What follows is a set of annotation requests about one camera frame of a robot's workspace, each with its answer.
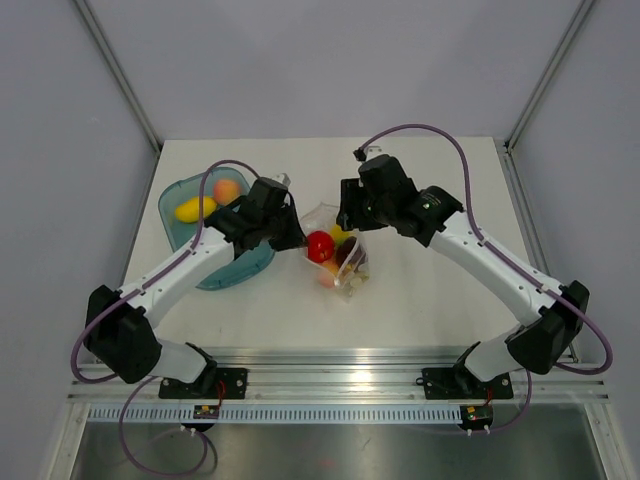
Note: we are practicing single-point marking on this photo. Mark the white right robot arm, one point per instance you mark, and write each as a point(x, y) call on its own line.
point(548, 312)

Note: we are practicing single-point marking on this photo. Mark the left aluminium frame post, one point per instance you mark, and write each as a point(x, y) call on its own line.
point(99, 37)

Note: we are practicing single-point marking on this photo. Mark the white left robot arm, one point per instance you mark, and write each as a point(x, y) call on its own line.
point(120, 323)

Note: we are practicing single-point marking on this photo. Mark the teal plastic tray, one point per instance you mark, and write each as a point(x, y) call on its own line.
point(248, 265)

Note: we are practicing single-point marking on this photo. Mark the dark red apple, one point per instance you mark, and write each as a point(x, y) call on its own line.
point(350, 253)

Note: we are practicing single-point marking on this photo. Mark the right aluminium frame post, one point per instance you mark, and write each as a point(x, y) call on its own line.
point(559, 55)

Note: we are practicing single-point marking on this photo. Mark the white slotted cable duct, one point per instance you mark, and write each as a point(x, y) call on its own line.
point(279, 414)

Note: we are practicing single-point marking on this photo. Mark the clear zip top bag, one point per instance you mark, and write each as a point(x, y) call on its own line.
point(349, 278)

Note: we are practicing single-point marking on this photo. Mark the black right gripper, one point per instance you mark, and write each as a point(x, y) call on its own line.
point(352, 192)

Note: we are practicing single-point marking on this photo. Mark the orange peach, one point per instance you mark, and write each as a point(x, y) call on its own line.
point(326, 278)
point(226, 191)

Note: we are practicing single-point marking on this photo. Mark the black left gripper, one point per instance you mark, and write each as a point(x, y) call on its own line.
point(296, 237)

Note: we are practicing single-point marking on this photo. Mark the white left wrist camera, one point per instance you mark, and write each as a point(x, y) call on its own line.
point(283, 179)

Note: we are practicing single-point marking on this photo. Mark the aluminium frame post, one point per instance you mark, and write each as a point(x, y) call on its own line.
point(559, 55)
point(99, 37)

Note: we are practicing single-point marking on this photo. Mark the yellow banana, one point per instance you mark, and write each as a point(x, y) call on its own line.
point(338, 235)

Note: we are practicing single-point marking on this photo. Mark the aluminium mounting rail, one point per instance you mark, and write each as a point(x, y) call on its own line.
point(351, 376)

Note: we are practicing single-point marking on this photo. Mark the yellow mango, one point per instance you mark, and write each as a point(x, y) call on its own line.
point(195, 208)

